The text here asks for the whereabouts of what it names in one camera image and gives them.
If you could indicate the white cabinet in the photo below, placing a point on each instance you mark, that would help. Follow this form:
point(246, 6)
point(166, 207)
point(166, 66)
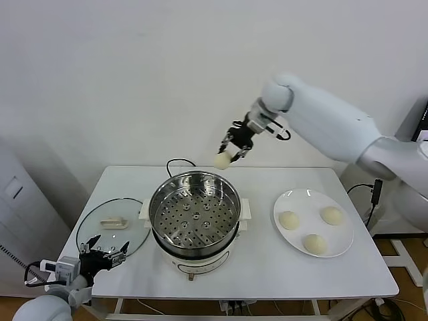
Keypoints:
point(20, 200)

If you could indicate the white power strip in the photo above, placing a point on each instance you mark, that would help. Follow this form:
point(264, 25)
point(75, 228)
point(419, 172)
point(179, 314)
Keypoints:
point(234, 306)

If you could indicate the black usb hub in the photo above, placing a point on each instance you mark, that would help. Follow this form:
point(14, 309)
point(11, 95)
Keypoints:
point(377, 191)

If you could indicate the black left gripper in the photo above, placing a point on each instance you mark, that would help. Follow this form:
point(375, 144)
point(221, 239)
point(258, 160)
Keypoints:
point(93, 262)

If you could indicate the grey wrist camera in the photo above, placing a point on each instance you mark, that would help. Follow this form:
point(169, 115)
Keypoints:
point(258, 126)
point(67, 267)

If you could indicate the round white steamed baozi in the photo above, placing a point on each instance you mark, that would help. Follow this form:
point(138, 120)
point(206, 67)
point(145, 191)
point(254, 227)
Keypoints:
point(289, 220)
point(222, 161)
point(332, 215)
point(315, 244)

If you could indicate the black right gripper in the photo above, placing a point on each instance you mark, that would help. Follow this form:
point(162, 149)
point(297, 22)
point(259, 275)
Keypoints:
point(241, 135)

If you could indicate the white round plate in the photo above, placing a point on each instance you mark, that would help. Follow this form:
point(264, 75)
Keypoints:
point(307, 207)

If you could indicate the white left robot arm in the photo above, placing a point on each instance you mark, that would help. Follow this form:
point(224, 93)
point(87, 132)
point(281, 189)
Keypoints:
point(43, 304)

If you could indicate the white table frame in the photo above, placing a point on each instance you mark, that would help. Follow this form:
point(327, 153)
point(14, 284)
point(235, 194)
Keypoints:
point(167, 317)

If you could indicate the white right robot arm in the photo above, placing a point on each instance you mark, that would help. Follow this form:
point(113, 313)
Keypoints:
point(327, 123)

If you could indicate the stainless steel steamer basket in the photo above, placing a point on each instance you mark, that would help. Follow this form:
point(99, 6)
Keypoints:
point(230, 200)

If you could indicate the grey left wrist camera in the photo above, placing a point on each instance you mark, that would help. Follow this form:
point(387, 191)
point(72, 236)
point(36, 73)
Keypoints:
point(67, 267)

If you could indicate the white desk foot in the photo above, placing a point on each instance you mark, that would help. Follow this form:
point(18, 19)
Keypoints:
point(404, 259)

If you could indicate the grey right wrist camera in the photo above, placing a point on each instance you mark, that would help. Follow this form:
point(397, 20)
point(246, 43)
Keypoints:
point(258, 126)

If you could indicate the dark laptop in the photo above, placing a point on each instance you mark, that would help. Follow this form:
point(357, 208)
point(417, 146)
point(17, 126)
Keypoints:
point(424, 123)

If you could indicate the cream electric cooker base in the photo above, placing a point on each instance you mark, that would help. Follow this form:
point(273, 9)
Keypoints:
point(200, 264)

